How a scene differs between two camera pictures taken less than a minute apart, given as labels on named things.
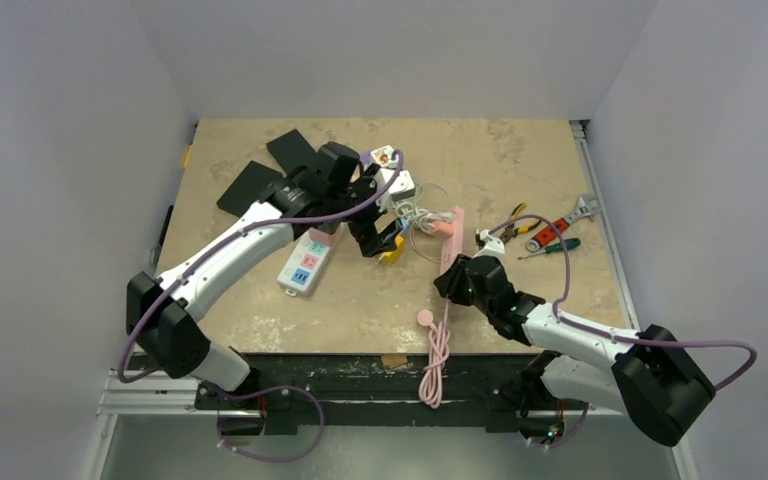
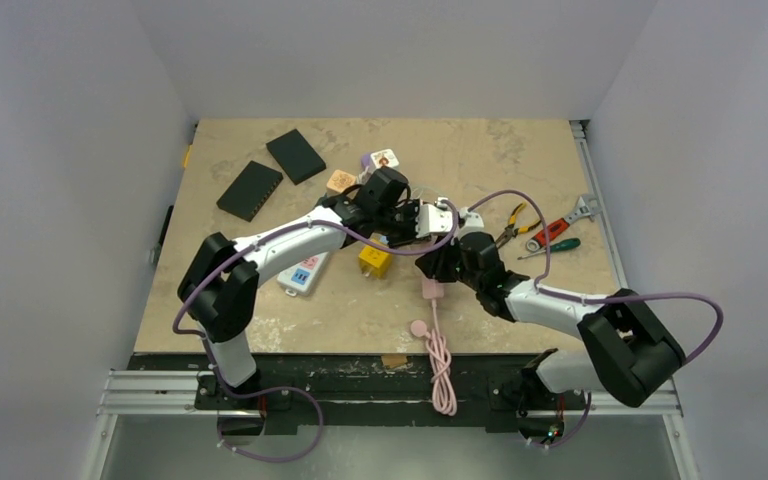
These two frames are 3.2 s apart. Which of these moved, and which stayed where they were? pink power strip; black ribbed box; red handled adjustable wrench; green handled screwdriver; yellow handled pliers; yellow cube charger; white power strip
Moved: yellow cube charger; pink power strip
Stayed: black ribbed box; white power strip; yellow handled pliers; red handled adjustable wrench; green handled screwdriver
